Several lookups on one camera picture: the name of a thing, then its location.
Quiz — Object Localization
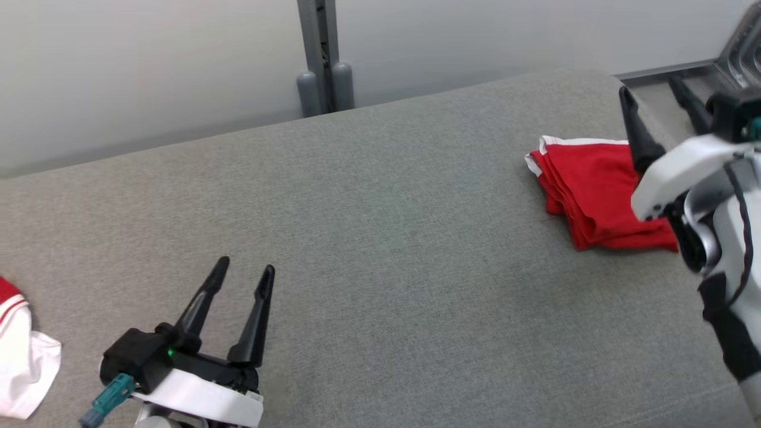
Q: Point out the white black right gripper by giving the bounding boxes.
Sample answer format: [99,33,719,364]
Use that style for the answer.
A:
[618,77,759,222]

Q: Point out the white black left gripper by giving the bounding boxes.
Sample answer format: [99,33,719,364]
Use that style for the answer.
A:
[131,257,276,427]

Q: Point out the red shorts with white stripe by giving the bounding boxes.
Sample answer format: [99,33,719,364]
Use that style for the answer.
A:
[524,136,680,253]

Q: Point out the red and white striped jersey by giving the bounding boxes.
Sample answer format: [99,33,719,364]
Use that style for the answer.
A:
[0,276,62,420]

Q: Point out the grey metal partition frame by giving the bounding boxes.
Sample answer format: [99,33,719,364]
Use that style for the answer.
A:
[614,0,761,90]

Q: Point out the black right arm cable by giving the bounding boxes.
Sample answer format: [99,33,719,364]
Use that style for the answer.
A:
[728,166,756,304]

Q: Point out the teal left camera connector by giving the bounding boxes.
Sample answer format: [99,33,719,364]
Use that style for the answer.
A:
[79,373,136,428]

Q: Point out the grey partition post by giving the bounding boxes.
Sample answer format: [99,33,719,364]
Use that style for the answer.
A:
[296,0,356,118]

